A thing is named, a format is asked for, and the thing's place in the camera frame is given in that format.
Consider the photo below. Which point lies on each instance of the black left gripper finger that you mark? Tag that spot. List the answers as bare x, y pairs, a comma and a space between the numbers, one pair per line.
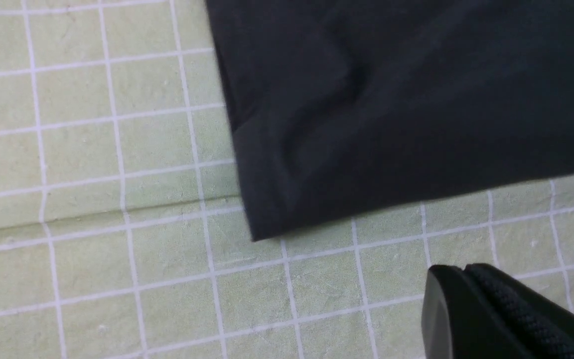
480, 312

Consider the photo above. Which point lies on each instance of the dark gray long-sleeved shirt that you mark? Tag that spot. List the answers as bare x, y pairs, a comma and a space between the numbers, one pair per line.
340, 107

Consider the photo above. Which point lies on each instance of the light green checkered cloth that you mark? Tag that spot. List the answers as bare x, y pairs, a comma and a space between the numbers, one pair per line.
122, 234

